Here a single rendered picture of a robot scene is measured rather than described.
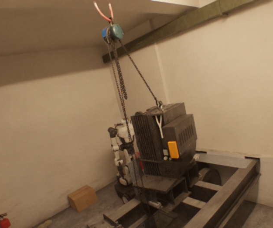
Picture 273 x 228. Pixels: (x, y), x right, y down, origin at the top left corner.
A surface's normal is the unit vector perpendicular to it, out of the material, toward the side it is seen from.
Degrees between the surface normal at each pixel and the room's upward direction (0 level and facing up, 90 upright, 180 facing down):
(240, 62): 90
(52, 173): 90
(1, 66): 90
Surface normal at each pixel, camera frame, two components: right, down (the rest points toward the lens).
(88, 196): 0.66, -0.02
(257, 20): -0.73, 0.29
